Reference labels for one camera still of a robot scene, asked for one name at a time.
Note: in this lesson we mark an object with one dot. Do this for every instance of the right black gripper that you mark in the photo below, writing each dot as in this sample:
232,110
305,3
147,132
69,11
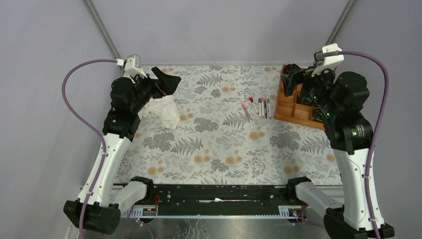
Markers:
289,81

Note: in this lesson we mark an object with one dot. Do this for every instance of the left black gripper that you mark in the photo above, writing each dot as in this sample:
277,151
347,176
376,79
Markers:
165,85

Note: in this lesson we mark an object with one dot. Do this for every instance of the white pen grey cap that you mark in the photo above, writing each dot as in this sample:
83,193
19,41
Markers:
269,111

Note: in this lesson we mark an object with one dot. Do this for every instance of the purple pen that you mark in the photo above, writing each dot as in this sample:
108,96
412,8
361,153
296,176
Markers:
265,108

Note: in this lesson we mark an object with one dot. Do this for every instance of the white pen orange tip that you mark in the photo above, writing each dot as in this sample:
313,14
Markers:
263,114

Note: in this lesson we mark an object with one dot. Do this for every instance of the white pen blue tip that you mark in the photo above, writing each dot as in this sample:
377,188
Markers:
260,108

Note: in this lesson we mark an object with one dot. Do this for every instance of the pink red pen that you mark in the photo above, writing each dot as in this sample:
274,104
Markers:
246,112

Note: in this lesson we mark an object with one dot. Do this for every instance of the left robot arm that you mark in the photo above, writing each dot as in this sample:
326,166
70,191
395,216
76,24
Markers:
96,208

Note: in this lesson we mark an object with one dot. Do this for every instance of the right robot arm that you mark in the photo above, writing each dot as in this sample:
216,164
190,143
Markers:
350,134

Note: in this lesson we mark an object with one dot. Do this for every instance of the white crumpled cloth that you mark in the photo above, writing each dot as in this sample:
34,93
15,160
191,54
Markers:
165,108

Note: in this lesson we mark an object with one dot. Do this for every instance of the orange compartment tray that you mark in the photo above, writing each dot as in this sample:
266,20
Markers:
297,109

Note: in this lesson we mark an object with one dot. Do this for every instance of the floral table mat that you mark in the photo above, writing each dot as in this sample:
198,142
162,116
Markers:
215,144

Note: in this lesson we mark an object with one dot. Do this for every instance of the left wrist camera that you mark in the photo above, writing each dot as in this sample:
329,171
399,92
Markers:
131,66

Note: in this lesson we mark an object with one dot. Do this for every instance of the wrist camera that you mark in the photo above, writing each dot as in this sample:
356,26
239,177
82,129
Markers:
131,66
327,58

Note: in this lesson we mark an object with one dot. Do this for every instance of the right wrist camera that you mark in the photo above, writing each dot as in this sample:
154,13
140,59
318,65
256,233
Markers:
327,58

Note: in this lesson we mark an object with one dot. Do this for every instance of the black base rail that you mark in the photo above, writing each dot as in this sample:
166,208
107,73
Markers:
219,200

